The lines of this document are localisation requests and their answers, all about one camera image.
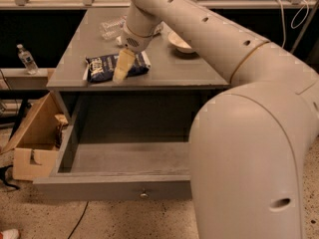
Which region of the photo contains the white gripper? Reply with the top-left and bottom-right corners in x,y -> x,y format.
113,23 -> 156,84

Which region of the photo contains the blue chip bag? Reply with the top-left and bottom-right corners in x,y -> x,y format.
84,52 -> 151,84

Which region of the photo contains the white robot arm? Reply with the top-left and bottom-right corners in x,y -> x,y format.
122,0 -> 319,239

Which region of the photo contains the open grey top drawer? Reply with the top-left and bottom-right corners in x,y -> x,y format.
34,92 -> 200,201

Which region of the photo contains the labelled plastic water bottle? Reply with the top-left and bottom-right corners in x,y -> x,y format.
116,22 -> 163,46

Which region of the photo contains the crushed clear plastic bottle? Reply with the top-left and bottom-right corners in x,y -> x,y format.
100,16 -> 127,41

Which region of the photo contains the white paper bowl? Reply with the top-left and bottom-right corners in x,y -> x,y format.
168,31 -> 194,54

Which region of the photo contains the grey cabinet table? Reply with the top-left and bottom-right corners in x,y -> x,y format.
46,6 -> 230,124

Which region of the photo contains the standing small water bottle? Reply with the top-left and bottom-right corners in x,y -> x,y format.
17,44 -> 38,75

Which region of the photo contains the open cardboard box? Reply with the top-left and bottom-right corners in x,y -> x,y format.
2,93 -> 62,181

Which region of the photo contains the red white shoe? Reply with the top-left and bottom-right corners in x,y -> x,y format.
0,229 -> 20,239

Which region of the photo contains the black floor cable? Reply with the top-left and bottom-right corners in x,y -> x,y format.
67,201 -> 90,239

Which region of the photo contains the black strap on floor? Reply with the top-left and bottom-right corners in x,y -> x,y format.
0,164 -> 20,191

